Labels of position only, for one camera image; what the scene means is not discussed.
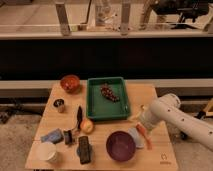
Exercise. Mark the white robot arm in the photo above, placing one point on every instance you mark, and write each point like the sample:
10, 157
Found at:
167, 108

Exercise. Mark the orange-brown bowl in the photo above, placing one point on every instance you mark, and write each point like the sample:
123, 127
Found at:
70, 83

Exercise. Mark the purple bowl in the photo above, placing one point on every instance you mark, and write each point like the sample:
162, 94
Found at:
120, 146

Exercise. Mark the grey-blue folded towel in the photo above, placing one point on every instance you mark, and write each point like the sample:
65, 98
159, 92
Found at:
135, 135

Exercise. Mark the dark red grape bunch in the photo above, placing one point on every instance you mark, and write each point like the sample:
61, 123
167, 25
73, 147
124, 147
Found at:
107, 93

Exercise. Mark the green plastic tray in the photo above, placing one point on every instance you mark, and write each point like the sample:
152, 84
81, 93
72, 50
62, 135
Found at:
99, 108

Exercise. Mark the dark purple eggplant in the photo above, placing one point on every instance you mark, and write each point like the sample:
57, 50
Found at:
79, 117

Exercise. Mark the peach apple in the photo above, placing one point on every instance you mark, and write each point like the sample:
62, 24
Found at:
87, 126

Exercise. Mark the small dark-topped cup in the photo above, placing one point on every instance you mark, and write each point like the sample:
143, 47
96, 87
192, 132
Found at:
59, 104

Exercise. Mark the small black brush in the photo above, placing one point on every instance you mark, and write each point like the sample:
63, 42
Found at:
68, 137

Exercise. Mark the blue sponge block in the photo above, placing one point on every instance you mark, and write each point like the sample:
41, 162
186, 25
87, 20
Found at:
55, 136

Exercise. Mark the orange carrot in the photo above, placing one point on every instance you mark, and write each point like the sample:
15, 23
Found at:
141, 129

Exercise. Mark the black rectangular remote block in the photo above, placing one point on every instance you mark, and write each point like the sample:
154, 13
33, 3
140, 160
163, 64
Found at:
84, 150

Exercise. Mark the white paper cup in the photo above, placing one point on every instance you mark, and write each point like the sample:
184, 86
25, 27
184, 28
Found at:
47, 152

